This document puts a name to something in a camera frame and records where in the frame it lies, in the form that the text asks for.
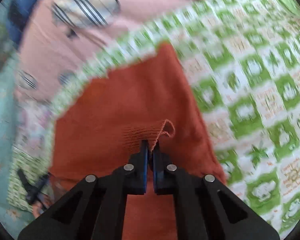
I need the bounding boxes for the orange knit sweater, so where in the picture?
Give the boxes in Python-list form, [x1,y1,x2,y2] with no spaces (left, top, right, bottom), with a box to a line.
[50,43,225,239]

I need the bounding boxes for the teal floral pillow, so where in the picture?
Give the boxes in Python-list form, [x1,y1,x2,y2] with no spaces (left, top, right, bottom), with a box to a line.
[0,4,47,239]

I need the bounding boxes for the white floral pillow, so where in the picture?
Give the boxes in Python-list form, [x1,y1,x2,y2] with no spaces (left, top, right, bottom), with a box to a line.
[14,98,52,157]

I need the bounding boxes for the green patterned bed quilt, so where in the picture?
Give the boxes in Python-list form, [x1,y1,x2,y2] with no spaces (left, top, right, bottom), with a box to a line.
[5,0,300,235]

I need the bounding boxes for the pink heart pattern duvet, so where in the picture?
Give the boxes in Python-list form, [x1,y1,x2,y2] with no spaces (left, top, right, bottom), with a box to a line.
[13,0,291,103]

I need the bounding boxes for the navy blue patterned cloth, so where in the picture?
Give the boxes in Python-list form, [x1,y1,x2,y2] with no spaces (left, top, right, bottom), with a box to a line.
[6,0,38,49]

